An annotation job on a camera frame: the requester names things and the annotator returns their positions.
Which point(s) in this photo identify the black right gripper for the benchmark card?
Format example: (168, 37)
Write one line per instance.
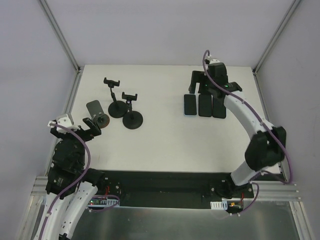
(202, 83)

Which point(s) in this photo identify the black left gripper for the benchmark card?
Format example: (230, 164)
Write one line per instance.
(75, 132)

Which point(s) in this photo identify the black phone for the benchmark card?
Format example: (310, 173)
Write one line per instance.
(218, 109)
(204, 105)

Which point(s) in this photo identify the black round-base phone stand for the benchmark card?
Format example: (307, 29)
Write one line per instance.
(117, 109)
(132, 119)

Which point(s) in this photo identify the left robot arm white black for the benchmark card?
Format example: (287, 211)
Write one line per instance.
(71, 182)

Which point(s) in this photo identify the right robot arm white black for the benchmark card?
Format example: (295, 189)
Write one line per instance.
(211, 95)

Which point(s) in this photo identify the small metal folding phone stand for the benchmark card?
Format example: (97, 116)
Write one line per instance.
(97, 114)

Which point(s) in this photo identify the aluminium profile beam left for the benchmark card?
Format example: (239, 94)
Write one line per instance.
(39, 186)

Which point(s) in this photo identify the aluminium profile beam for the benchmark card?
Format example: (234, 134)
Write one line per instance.
(275, 191)
(39, 186)

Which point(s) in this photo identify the aluminium profile beam right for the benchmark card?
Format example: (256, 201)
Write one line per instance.
(275, 191)

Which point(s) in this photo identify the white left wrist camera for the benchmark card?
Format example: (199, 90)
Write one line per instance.
(64, 120)

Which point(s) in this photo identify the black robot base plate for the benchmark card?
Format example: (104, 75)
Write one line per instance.
(178, 190)

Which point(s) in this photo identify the white slotted cable duct left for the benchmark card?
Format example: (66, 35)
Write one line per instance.
(102, 202)

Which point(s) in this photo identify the white slotted cable duct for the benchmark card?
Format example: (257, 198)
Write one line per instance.
(226, 204)
(102, 202)

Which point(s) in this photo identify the aluminium frame rail right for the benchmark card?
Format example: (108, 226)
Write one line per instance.
(293, 7)

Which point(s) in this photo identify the aluminium frame rail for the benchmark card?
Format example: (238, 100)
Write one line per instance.
(293, 7)
(59, 34)

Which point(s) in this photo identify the white slotted cable duct right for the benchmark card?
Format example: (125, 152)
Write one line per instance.
(226, 204)

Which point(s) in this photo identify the aluminium frame rail left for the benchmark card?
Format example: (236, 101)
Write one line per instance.
(59, 34)

